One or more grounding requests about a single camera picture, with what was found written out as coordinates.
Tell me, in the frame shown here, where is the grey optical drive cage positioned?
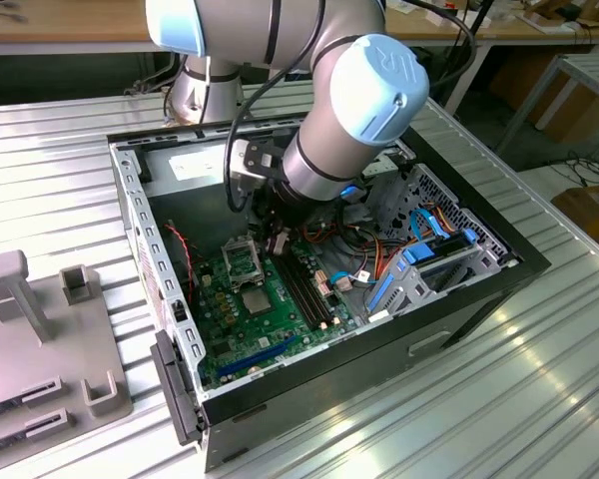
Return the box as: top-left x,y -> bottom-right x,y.
358,142 -> 416,226

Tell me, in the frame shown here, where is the black RAM slot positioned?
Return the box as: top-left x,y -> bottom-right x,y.
293,242 -> 340,323
287,246 -> 333,325
282,248 -> 327,328
274,251 -> 320,330

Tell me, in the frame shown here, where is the hard disk in blue carrier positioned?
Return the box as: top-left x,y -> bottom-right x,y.
402,228 -> 481,268

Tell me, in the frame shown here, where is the green motherboard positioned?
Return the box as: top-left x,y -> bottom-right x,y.
192,234 -> 368,393

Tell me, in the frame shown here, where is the grey parts rack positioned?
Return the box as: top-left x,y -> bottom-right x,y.
0,250 -> 135,463

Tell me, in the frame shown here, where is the blue data wire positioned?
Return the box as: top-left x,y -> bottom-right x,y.
407,206 -> 454,241

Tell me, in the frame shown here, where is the black camera cable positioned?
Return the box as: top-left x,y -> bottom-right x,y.
223,0 -> 326,215

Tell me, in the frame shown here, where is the grey disk bay cage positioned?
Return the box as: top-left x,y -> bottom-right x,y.
363,162 -> 523,324

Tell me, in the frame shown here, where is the blue expansion slot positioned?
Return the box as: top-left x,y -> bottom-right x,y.
215,334 -> 300,379

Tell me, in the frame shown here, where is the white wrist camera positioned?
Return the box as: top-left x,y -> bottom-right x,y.
228,138 -> 287,195

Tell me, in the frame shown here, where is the wooden desk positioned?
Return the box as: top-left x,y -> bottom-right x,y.
0,0 -> 599,57

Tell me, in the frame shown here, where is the white plug connector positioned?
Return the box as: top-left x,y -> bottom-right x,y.
328,268 -> 373,294

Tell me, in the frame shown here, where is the brown cardboard box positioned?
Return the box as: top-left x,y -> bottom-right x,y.
551,183 -> 599,255

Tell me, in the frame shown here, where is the yellow orange red wire bundle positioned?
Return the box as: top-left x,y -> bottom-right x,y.
299,219 -> 398,280

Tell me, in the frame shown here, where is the twisted fan wire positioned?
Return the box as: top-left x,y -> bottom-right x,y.
164,223 -> 197,306

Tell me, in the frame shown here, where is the metal socket cover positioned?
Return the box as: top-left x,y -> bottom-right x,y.
221,238 -> 263,293

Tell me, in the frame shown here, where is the black PC case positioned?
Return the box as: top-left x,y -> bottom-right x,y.
107,102 -> 553,473

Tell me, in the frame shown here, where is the black plastic case latch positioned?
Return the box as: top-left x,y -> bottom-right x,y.
150,328 -> 206,446

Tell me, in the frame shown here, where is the grey power supply unit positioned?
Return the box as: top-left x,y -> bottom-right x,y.
142,142 -> 259,260

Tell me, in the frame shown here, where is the small white box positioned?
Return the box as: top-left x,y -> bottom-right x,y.
425,7 -> 491,30

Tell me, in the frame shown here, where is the metal frame table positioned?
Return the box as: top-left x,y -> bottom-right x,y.
496,52 -> 599,159

